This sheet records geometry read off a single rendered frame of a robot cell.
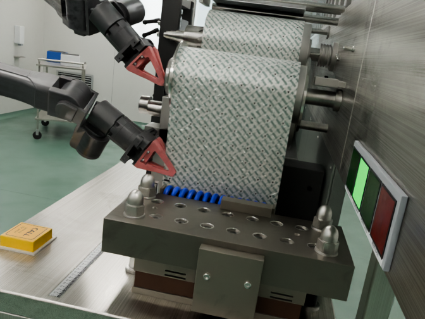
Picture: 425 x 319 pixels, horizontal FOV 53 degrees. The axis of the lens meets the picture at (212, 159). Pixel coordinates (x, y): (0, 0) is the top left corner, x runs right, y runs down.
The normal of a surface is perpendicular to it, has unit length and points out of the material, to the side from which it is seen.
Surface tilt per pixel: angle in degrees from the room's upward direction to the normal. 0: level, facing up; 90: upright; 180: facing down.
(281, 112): 90
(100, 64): 90
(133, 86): 90
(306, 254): 0
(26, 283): 0
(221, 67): 55
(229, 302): 90
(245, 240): 0
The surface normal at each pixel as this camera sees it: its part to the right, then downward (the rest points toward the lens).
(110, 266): 0.13, -0.96
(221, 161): -0.17, 0.22
